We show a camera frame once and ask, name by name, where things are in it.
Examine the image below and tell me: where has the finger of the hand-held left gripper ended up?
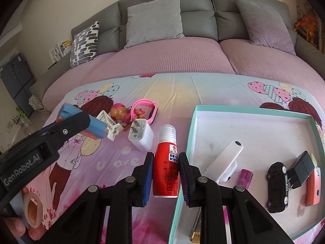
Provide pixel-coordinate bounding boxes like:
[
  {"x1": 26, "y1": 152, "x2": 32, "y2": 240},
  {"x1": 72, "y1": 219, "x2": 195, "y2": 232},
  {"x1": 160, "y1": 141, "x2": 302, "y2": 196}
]
[{"x1": 30, "y1": 111, "x2": 91, "y2": 147}]

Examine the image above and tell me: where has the purple lighter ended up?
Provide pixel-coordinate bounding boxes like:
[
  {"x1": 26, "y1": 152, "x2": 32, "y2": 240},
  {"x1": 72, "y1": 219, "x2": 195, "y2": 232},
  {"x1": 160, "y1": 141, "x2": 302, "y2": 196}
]
[{"x1": 238, "y1": 169, "x2": 254, "y2": 190}]

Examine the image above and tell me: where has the grey sofa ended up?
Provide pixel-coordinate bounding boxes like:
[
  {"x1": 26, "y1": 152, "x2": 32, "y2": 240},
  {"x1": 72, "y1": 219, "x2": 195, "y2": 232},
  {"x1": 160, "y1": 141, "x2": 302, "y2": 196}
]
[{"x1": 29, "y1": 0, "x2": 325, "y2": 99}]

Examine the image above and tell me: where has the printed blanket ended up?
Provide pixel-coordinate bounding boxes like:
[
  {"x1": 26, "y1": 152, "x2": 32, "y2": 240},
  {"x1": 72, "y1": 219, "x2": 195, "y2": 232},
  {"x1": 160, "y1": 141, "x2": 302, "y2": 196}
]
[{"x1": 15, "y1": 72, "x2": 325, "y2": 244}]

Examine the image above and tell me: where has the pink watch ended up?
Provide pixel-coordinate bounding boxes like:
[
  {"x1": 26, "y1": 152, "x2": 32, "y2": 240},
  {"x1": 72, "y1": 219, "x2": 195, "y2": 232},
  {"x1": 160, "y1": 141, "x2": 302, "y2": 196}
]
[{"x1": 129, "y1": 99, "x2": 159, "y2": 125}]

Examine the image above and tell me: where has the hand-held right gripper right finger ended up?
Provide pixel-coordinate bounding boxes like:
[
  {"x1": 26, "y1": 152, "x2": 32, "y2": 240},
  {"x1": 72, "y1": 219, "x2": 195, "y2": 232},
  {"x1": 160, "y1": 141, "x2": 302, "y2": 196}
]
[{"x1": 178, "y1": 152, "x2": 287, "y2": 244}]

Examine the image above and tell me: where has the pink toy figure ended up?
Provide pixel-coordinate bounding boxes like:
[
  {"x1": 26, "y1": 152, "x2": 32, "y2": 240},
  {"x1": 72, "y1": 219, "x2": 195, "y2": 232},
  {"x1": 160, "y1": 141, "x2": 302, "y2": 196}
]
[{"x1": 110, "y1": 103, "x2": 135, "y2": 131}]

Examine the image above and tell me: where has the lilac pillow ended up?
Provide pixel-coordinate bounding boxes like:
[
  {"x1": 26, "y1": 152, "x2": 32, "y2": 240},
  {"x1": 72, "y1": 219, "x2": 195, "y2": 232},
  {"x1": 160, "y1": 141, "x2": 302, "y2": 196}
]
[{"x1": 234, "y1": 0, "x2": 297, "y2": 56}]

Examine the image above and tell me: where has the black charger plug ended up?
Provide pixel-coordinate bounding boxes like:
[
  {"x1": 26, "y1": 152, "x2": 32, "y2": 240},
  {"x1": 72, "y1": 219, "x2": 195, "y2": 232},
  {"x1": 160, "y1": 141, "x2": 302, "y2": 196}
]
[{"x1": 288, "y1": 150, "x2": 316, "y2": 189}]

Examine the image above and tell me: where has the black toy car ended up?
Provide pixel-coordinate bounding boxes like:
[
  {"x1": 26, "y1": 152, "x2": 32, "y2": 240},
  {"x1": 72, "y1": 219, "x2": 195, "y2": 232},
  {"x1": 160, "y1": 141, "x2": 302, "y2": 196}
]
[{"x1": 265, "y1": 161, "x2": 289, "y2": 214}]

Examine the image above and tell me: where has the dark cabinet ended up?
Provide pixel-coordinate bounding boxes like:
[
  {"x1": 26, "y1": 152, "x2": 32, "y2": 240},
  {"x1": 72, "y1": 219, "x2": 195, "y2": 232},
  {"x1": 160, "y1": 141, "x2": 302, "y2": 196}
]
[{"x1": 0, "y1": 53, "x2": 35, "y2": 119}]

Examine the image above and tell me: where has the white handheld device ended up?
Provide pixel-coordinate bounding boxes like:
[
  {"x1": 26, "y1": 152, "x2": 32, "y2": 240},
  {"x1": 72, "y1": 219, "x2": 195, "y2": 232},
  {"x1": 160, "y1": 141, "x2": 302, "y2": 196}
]
[{"x1": 204, "y1": 140, "x2": 244, "y2": 183}]

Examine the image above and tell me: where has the person's left hand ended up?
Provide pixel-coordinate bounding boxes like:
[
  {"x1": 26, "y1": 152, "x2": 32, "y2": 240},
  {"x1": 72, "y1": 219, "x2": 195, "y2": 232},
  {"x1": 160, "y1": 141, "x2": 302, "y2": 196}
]
[{"x1": 4, "y1": 216, "x2": 47, "y2": 242}]

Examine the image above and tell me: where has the red glue bottle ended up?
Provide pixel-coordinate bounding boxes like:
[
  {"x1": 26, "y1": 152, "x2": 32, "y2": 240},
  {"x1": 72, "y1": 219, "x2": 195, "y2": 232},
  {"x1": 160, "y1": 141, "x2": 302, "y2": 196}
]
[{"x1": 152, "y1": 124, "x2": 180, "y2": 198}]

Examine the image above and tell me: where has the white rack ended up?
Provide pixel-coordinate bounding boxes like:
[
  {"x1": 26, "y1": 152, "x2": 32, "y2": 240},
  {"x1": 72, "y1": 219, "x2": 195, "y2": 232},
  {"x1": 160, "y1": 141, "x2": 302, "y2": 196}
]
[{"x1": 49, "y1": 43, "x2": 64, "y2": 62}]

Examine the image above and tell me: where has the white hair clip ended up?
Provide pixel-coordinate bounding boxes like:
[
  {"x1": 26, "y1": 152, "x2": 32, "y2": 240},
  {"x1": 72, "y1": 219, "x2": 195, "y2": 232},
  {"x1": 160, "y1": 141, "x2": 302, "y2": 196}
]
[{"x1": 96, "y1": 110, "x2": 124, "y2": 142}]

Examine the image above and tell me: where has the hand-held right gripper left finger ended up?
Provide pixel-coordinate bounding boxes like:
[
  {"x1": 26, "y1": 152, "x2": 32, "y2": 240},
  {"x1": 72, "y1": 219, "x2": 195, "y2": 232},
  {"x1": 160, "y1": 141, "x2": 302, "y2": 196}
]
[{"x1": 47, "y1": 152, "x2": 155, "y2": 244}]

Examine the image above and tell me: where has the beige ring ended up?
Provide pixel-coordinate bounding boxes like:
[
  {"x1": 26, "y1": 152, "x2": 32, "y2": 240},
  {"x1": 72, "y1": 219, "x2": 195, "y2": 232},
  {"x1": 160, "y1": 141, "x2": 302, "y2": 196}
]
[{"x1": 22, "y1": 191, "x2": 43, "y2": 229}]

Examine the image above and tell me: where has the grey pillow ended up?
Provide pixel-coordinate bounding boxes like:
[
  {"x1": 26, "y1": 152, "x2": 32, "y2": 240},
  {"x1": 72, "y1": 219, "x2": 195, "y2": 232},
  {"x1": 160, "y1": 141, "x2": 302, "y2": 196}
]
[{"x1": 124, "y1": 0, "x2": 185, "y2": 49}]

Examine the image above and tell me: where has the white charger plug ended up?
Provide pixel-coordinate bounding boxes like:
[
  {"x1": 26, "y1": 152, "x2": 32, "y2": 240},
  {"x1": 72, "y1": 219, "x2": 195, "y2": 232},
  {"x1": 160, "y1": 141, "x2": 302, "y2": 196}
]
[{"x1": 128, "y1": 119, "x2": 154, "y2": 151}]

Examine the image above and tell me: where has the pink sofa cover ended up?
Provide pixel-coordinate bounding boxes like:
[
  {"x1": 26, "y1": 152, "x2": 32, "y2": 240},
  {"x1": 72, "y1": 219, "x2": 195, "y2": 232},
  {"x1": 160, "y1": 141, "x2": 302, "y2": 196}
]
[{"x1": 42, "y1": 36, "x2": 325, "y2": 112}]

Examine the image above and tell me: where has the teal rimmed white box lid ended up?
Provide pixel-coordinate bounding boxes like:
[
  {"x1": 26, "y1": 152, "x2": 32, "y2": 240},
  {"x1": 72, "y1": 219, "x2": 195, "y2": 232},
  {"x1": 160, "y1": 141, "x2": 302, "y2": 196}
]
[{"x1": 169, "y1": 105, "x2": 325, "y2": 244}]

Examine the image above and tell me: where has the black and white patterned pillow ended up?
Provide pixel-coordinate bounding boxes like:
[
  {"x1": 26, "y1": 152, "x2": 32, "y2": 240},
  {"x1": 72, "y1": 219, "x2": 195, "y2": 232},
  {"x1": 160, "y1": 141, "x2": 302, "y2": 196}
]
[{"x1": 69, "y1": 21, "x2": 100, "y2": 68}]

